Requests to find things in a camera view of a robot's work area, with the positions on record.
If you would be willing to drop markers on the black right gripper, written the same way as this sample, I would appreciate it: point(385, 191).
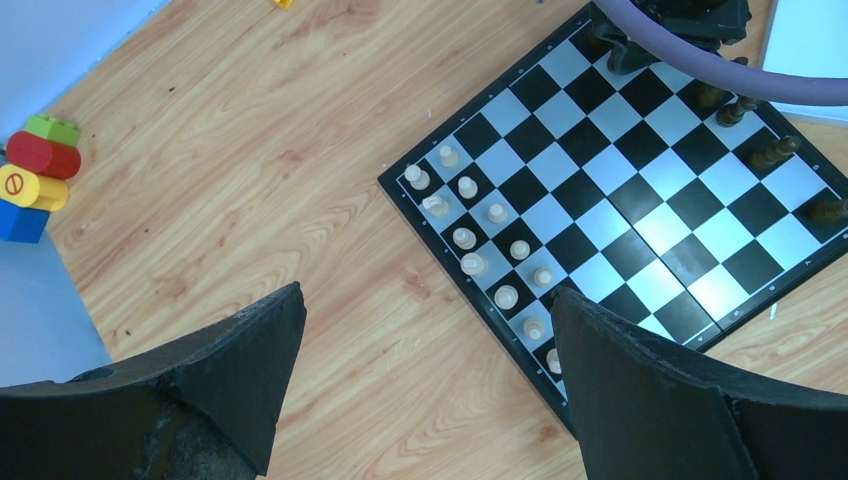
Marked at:
point(706, 24)

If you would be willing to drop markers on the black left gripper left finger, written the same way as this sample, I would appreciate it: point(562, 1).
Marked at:
point(203, 406)

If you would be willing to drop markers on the white chess pawn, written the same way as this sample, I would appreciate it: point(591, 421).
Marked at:
point(448, 156)

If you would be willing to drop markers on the red cylinder block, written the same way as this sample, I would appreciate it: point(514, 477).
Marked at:
point(42, 156)

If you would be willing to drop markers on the black white chess board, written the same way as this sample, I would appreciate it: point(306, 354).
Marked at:
point(619, 187)

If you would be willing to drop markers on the blue cube block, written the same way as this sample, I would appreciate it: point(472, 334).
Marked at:
point(23, 225)

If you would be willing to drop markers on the brown chess piece crossed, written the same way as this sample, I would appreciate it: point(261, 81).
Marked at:
point(709, 96)

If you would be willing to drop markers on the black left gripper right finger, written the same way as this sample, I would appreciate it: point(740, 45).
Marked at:
point(644, 407)

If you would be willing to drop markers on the white chess rook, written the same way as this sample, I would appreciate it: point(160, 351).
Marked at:
point(417, 178)

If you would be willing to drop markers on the brown chess piece long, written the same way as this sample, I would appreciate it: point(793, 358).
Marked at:
point(732, 113)

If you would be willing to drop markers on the yellow cylinder block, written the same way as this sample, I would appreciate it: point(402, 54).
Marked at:
point(29, 190)

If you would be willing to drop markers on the green lego brick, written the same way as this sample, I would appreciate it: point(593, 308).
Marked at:
point(53, 129)

